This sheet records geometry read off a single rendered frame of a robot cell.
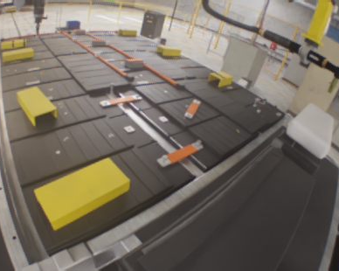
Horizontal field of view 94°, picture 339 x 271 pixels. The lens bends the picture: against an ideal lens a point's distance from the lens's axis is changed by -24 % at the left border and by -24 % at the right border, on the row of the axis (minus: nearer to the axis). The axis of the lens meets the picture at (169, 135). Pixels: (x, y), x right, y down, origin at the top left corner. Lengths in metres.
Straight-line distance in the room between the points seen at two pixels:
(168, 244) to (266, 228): 0.16
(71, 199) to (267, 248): 0.31
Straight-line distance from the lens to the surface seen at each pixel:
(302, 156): 0.60
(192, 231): 0.26
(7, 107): 0.67
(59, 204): 0.35
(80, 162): 0.45
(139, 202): 0.39
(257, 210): 0.34
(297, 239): 0.54
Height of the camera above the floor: 1.32
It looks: 35 degrees down
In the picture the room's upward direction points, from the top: 17 degrees clockwise
